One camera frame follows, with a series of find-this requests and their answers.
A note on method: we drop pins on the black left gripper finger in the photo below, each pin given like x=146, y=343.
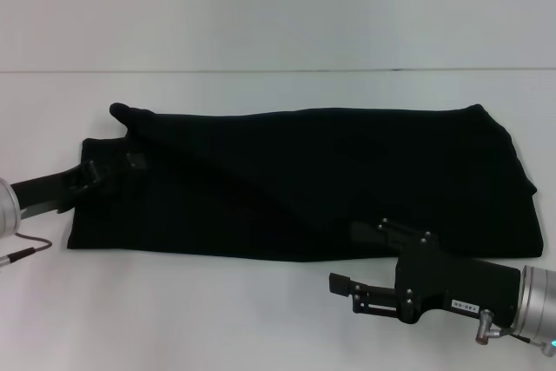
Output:
x=126, y=164

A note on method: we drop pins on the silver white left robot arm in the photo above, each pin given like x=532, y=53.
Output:
x=8, y=208

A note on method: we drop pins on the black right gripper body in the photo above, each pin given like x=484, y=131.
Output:
x=452, y=280

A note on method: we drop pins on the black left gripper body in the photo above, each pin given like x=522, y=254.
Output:
x=52, y=190

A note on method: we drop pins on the black shirt with white print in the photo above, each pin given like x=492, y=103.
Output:
x=304, y=180

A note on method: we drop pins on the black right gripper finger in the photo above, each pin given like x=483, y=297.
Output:
x=382, y=234
x=365, y=295

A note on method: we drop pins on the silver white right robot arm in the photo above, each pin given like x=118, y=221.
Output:
x=538, y=301

